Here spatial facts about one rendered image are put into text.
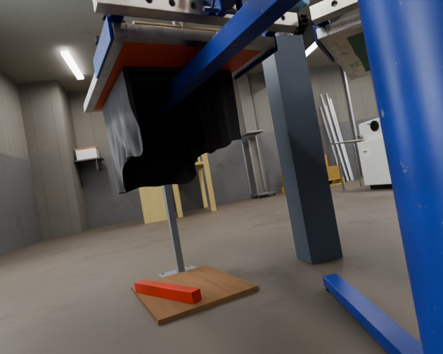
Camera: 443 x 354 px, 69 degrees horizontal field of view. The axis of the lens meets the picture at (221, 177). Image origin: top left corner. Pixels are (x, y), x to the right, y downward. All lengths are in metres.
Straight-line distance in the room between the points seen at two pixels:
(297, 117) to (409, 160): 1.28
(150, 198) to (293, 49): 4.73
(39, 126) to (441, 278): 7.35
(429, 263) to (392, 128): 0.19
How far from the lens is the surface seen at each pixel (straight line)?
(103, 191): 7.98
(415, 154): 0.49
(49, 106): 7.58
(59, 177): 7.31
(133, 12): 1.02
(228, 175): 8.11
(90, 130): 8.19
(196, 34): 1.13
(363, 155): 5.47
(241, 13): 0.91
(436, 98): 0.48
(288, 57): 1.83
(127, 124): 1.26
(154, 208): 6.13
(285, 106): 1.74
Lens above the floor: 0.49
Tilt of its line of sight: 1 degrees up
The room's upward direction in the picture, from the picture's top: 10 degrees counter-clockwise
